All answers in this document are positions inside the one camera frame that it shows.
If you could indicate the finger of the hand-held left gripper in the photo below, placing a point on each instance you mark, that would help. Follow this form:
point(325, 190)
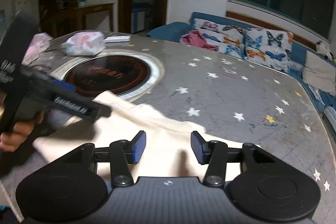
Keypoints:
point(64, 85)
point(98, 111)

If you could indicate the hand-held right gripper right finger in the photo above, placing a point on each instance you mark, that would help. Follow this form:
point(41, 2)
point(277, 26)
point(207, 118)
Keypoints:
point(197, 147)

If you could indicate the person's left hand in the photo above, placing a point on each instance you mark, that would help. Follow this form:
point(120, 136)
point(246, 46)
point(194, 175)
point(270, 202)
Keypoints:
point(19, 136)

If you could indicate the teal kettle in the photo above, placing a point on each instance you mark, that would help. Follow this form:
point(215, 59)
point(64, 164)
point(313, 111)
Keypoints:
point(82, 1)

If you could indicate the white remote control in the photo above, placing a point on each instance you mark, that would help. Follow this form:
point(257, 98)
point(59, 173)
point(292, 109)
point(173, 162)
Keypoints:
point(117, 39)

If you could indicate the black white plush toy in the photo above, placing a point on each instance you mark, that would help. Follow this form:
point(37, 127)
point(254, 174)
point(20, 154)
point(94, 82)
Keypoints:
point(325, 49)

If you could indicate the blue sofa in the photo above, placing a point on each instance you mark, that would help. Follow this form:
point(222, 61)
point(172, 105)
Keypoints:
point(170, 28)

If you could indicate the white pink tissue pack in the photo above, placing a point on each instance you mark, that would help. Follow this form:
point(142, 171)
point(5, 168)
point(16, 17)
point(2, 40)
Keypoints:
point(84, 43)

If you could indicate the cream garment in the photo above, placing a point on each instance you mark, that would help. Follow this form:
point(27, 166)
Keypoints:
point(162, 140)

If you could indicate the grey pillow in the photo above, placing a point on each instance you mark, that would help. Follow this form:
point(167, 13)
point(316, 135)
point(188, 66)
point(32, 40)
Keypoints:
point(320, 73)

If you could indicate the pink garment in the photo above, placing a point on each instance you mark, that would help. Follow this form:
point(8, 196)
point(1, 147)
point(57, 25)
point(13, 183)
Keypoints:
point(198, 40)

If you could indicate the wooden side table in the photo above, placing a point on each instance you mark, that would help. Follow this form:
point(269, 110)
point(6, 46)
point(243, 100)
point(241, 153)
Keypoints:
point(86, 14)

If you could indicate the round black induction hob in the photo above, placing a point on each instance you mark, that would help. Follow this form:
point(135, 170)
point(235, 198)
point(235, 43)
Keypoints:
point(110, 75)

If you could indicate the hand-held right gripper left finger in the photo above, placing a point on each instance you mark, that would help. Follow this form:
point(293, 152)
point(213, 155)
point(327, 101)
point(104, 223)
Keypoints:
point(140, 147)

